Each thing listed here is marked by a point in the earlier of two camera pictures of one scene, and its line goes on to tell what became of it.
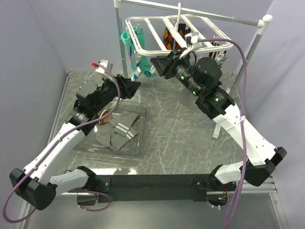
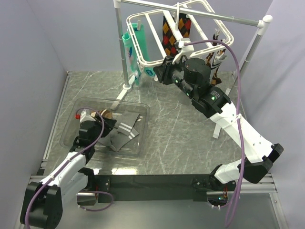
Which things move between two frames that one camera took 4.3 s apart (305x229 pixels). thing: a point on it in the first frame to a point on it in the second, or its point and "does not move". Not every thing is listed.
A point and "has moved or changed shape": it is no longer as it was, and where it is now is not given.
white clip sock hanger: [178, 34] has moved or changed shape
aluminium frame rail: [24, 212] does not move
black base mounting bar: [157, 188] does not move
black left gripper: [128, 87] to [108, 124]
